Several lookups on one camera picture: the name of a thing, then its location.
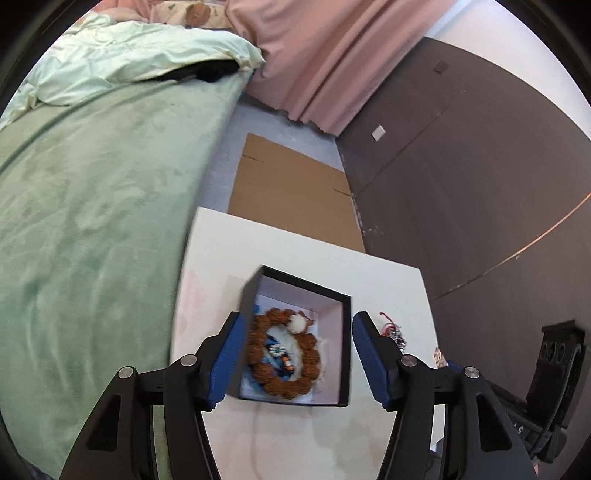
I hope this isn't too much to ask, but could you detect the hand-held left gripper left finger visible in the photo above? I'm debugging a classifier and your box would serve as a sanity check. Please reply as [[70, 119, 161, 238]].
[[59, 310, 245, 480]]

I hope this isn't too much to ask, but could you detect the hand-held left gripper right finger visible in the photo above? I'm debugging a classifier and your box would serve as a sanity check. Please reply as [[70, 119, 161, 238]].
[[352, 311, 539, 480]]

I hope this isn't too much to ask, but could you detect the black jewelry box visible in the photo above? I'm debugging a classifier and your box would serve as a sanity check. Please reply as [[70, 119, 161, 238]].
[[238, 264, 352, 408]]

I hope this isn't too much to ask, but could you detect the red and silver jewellery pile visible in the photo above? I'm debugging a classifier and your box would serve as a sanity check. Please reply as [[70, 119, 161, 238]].
[[379, 311, 409, 350]]

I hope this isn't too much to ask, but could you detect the blue beaded bracelet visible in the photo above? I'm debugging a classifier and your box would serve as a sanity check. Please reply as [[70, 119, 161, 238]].
[[264, 338, 297, 374]]

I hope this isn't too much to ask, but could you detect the brown bead bracelet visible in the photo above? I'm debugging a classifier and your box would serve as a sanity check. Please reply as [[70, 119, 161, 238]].
[[247, 308, 321, 397]]

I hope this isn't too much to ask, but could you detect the flat brown cardboard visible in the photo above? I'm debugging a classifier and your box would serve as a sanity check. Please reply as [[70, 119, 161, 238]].
[[228, 133, 367, 254]]

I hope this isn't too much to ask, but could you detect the dark brown wardrobe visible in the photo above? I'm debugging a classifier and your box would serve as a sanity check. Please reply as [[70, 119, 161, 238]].
[[335, 37, 591, 409]]

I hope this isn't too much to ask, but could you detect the green velvet blanket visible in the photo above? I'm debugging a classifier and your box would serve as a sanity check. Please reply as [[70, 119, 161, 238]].
[[0, 76, 252, 478]]

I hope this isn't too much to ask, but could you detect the black cloth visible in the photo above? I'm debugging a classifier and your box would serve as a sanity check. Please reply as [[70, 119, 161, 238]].
[[161, 60, 242, 85]]

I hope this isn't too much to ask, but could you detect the pink curtain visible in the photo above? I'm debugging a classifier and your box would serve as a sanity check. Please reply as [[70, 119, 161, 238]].
[[225, 0, 438, 138]]

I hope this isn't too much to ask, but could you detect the light green duvet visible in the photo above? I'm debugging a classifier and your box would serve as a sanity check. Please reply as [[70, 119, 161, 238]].
[[0, 11, 267, 126]]

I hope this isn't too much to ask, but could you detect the printed pillow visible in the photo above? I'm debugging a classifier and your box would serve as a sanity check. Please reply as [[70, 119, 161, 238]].
[[151, 0, 232, 31]]

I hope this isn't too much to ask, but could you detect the pink bedding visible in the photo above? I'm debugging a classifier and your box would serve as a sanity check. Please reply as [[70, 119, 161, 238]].
[[98, 0, 161, 25]]

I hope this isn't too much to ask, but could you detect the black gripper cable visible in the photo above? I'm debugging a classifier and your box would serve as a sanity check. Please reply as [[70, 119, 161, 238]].
[[519, 411, 571, 460]]

